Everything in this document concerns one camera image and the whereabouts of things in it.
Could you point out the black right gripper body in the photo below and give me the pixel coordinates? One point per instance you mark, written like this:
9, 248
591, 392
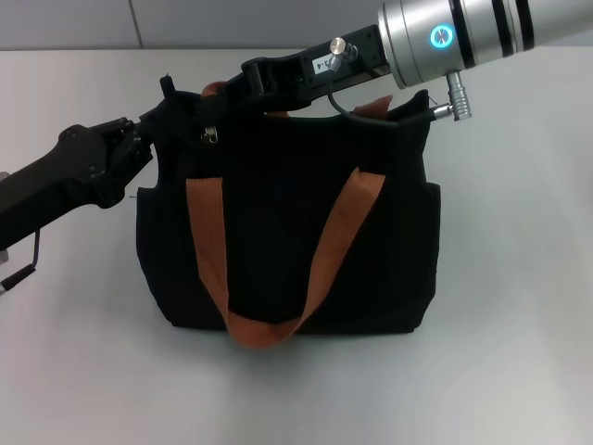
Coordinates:
296, 74

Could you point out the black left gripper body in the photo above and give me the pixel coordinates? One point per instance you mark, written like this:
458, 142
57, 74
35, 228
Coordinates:
51, 185

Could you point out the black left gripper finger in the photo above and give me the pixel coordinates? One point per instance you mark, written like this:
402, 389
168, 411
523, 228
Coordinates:
132, 160
150, 120

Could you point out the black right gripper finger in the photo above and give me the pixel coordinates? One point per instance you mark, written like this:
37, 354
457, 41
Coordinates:
215, 113
222, 89

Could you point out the silver zipper pull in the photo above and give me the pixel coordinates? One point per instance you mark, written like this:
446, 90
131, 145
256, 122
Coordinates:
210, 136

